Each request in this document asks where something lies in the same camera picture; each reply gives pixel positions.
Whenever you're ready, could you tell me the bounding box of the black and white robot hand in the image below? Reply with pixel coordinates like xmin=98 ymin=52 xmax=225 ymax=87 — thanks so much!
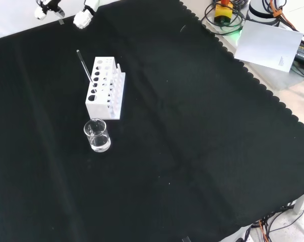
xmin=34 ymin=0 xmax=100 ymax=30

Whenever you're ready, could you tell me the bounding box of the white test tube rack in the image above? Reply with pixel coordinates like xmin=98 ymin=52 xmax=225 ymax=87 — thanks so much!
xmin=85 ymin=56 xmax=126 ymax=120

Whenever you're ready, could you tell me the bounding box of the clear glass beaker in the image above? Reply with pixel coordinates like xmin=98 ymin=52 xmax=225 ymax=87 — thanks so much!
xmin=83 ymin=118 xmax=111 ymax=153

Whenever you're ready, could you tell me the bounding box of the black bench cloth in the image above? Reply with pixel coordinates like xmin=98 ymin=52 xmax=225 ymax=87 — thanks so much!
xmin=0 ymin=0 xmax=304 ymax=242

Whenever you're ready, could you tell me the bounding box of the yellow stop button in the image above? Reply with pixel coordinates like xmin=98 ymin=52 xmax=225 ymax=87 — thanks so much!
xmin=213 ymin=0 xmax=234 ymax=26

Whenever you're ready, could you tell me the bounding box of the pale board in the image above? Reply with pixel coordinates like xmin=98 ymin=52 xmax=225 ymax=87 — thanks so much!
xmin=234 ymin=20 xmax=304 ymax=74

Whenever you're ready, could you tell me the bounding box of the white table leg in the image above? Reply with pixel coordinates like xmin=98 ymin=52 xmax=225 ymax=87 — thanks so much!
xmin=292 ymin=191 xmax=304 ymax=215

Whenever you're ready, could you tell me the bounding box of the orange cable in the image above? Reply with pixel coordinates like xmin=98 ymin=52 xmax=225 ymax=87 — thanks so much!
xmin=269 ymin=0 xmax=299 ymax=32

